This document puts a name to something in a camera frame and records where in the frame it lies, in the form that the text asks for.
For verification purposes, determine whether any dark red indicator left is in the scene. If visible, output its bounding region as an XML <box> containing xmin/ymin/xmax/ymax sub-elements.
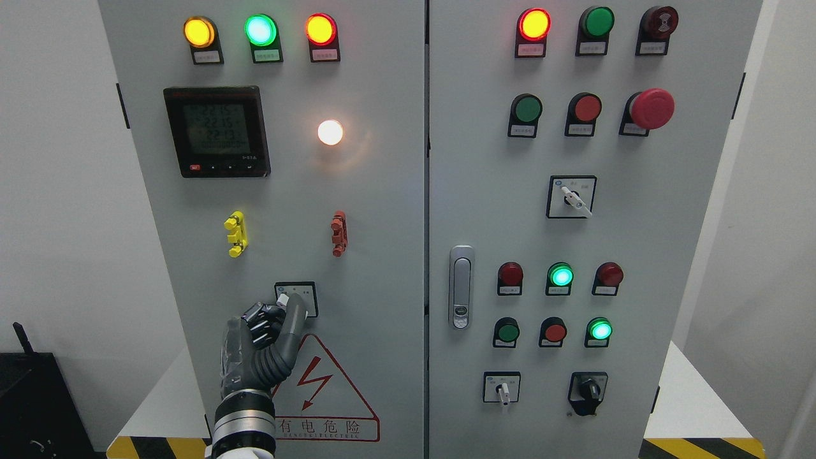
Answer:
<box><xmin>497</xmin><ymin>261</ymin><xmax>524</xmax><ymax>296</ymax></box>

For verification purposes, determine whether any black selector knob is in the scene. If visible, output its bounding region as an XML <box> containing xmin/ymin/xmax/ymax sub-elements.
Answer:
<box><xmin>567</xmin><ymin>372</ymin><xmax>609</xmax><ymax>416</ymax></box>

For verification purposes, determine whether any lit green push button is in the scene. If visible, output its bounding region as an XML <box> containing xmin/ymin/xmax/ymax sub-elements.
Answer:
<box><xmin>584</xmin><ymin>317</ymin><xmax>614</xmax><ymax>348</ymax></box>

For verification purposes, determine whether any grey left cabinet door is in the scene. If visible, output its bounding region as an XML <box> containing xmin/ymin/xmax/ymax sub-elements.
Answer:
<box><xmin>99</xmin><ymin>1</ymin><xmax>426</xmax><ymax>458</ymax></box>

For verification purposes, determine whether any small clear lamp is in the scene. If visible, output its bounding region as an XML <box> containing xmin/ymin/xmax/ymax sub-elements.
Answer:
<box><xmin>317</xmin><ymin>119</ymin><xmax>344</xmax><ymax>146</ymax></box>

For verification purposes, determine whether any white selector switch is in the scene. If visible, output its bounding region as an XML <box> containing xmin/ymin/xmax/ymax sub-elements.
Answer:
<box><xmin>546</xmin><ymin>175</ymin><xmax>597</xmax><ymax>219</ymax></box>
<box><xmin>482</xmin><ymin>371</ymin><xmax>521</xmax><ymax>406</ymax></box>

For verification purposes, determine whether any lit red indicator right door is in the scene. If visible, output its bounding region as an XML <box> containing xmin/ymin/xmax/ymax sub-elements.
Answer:
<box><xmin>514</xmin><ymin>8</ymin><xmax>551</xmax><ymax>59</ymax></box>

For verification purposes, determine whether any dark red buzzer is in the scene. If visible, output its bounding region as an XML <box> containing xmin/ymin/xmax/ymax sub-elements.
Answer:
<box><xmin>635</xmin><ymin>6</ymin><xmax>679</xmax><ymax>56</ymax></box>

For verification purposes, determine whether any grey right cabinet door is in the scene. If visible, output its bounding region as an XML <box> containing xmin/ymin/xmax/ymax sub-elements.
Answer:
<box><xmin>428</xmin><ymin>1</ymin><xmax>762</xmax><ymax>458</ymax></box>

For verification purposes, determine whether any dark green indicator top right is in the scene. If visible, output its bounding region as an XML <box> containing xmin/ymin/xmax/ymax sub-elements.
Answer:
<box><xmin>574</xmin><ymin>6</ymin><xmax>615</xmax><ymax>56</ymax></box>

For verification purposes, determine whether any yellow indicator light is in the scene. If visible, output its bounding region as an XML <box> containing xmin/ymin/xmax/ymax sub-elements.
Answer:
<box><xmin>183</xmin><ymin>17</ymin><xmax>224</xmax><ymax>65</ymax></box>

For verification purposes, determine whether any red terminal connector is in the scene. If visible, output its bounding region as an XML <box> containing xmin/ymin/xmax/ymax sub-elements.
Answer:
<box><xmin>330</xmin><ymin>211</ymin><xmax>349</xmax><ymax>258</ymax></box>

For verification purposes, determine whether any grey cabinet door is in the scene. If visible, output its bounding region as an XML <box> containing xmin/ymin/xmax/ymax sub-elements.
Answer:
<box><xmin>428</xmin><ymin>1</ymin><xmax>762</xmax><ymax>458</ymax></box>
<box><xmin>99</xmin><ymin>1</ymin><xmax>426</xmax><ymax>458</ymax></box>

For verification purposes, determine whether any dark red indicator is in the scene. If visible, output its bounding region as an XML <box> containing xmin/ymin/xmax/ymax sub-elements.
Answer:
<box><xmin>497</xmin><ymin>261</ymin><xmax>524</xmax><ymax>296</ymax></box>
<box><xmin>592</xmin><ymin>261</ymin><xmax>624</xmax><ymax>296</ymax></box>

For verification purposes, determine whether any green push button upper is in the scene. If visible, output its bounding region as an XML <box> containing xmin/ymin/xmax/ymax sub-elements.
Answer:
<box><xmin>507</xmin><ymin>93</ymin><xmax>543</xmax><ymax>138</ymax></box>

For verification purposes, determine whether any red indicator light top left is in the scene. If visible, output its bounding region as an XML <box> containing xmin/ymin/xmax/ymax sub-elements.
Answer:
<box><xmin>304</xmin><ymin>12</ymin><xmax>341</xmax><ymax>62</ymax></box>

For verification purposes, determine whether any silver door handle lock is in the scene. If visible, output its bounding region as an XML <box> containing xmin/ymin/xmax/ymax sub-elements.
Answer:
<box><xmin>449</xmin><ymin>245</ymin><xmax>475</xmax><ymax>330</ymax></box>

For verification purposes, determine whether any lit green indicator middle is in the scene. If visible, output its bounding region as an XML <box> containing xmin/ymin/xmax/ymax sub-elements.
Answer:
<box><xmin>545</xmin><ymin>261</ymin><xmax>574</xmax><ymax>296</ymax></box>

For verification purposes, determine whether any red push button lower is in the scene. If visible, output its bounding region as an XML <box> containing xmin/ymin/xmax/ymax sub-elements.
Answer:
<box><xmin>538</xmin><ymin>317</ymin><xmax>568</xmax><ymax>348</ymax></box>

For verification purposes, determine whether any green push button lower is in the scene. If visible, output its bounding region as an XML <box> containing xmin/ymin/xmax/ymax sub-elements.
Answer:
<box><xmin>493</xmin><ymin>317</ymin><xmax>521</xmax><ymax>348</ymax></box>

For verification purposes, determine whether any white selector switch lower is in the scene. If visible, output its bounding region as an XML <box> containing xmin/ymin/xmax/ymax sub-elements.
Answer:
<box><xmin>482</xmin><ymin>371</ymin><xmax>521</xmax><ymax>406</ymax></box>

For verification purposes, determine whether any red emergency stop button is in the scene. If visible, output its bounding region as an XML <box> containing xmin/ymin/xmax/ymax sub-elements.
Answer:
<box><xmin>618</xmin><ymin>87</ymin><xmax>676</xmax><ymax>137</ymax></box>

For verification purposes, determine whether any black box with antenna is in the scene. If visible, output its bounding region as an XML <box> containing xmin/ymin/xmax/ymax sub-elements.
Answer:
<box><xmin>1</xmin><ymin>323</ymin><xmax>97</xmax><ymax>458</ymax></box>

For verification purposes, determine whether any yellow terminal connector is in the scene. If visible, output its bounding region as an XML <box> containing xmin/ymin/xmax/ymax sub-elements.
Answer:
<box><xmin>222</xmin><ymin>211</ymin><xmax>249</xmax><ymax>258</ymax></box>

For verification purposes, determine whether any red push button upper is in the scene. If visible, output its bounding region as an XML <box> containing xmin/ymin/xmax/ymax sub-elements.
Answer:
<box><xmin>564</xmin><ymin>91</ymin><xmax>602</xmax><ymax>137</ymax></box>

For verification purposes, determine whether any white platform with hazard stripes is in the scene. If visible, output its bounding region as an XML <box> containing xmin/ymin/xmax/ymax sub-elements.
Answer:
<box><xmin>103</xmin><ymin>345</ymin><xmax>766</xmax><ymax>458</ymax></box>

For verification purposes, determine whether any green indicator light top left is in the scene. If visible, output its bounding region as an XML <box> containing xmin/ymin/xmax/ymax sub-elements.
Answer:
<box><xmin>243</xmin><ymin>14</ymin><xmax>283</xmax><ymax>64</ymax></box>

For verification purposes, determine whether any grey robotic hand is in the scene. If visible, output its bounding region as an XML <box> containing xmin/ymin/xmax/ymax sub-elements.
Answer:
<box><xmin>221</xmin><ymin>293</ymin><xmax>308</xmax><ymax>398</ymax></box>

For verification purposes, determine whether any dark red indicator right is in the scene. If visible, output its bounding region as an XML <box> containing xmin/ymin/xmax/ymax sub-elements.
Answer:
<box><xmin>592</xmin><ymin>261</ymin><xmax>624</xmax><ymax>296</ymax></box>

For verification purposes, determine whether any white selector switch upper right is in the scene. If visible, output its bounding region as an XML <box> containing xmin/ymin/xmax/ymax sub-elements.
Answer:
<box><xmin>546</xmin><ymin>175</ymin><xmax>597</xmax><ymax>219</ymax></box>

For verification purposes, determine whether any black digital power meter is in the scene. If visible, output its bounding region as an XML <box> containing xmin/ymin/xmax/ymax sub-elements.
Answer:
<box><xmin>163</xmin><ymin>86</ymin><xmax>271</xmax><ymax>179</ymax></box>

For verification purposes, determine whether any red electric danger sticker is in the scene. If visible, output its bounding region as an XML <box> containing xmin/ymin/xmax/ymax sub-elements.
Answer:
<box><xmin>272</xmin><ymin>333</ymin><xmax>380</xmax><ymax>442</ymax></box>

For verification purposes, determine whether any red push button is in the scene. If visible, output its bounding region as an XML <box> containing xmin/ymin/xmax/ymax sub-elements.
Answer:
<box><xmin>538</xmin><ymin>317</ymin><xmax>568</xmax><ymax>348</ymax></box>
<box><xmin>564</xmin><ymin>91</ymin><xmax>602</xmax><ymax>137</ymax></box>

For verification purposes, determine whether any white rotary light switch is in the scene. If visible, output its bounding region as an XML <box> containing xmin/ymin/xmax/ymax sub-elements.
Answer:
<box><xmin>274</xmin><ymin>281</ymin><xmax>319</xmax><ymax>317</ymax></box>

